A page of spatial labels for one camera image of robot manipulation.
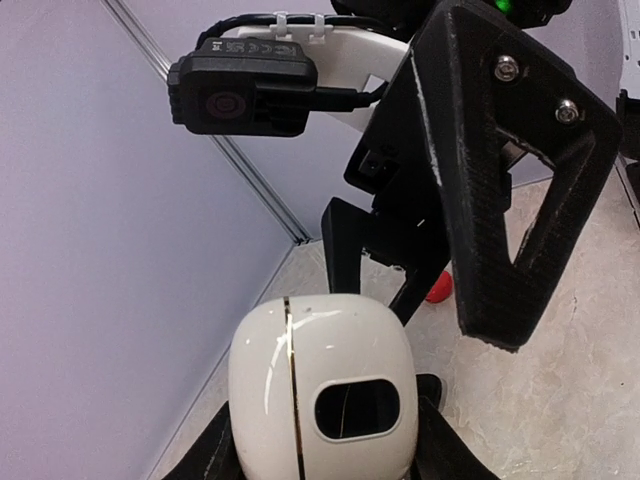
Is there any red earbud charging case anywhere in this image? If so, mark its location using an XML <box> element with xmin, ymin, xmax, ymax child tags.
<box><xmin>425</xmin><ymin>270</ymin><xmax>453</xmax><ymax>304</ymax></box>

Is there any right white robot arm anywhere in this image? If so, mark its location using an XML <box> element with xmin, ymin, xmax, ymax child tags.
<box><xmin>321</xmin><ymin>1</ymin><xmax>622</xmax><ymax>352</ymax></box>

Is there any white earbud charging case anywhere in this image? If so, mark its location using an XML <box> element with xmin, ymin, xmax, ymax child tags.
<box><xmin>228</xmin><ymin>294</ymin><xmax>418</xmax><ymax>479</ymax></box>

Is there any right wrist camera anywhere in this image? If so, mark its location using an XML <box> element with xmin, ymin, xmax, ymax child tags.
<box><xmin>166</xmin><ymin>38</ymin><xmax>318</xmax><ymax>137</ymax></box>

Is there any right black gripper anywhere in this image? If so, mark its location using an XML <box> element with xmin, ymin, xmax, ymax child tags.
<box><xmin>321</xmin><ymin>1</ymin><xmax>622</xmax><ymax>352</ymax></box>

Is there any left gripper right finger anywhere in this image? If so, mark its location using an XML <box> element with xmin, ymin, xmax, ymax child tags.
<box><xmin>409</xmin><ymin>373</ymin><xmax>493</xmax><ymax>480</ymax></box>

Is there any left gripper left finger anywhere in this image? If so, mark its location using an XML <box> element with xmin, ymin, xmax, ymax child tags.
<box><xmin>162</xmin><ymin>402</ymin><xmax>240</xmax><ymax>480</ymax></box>

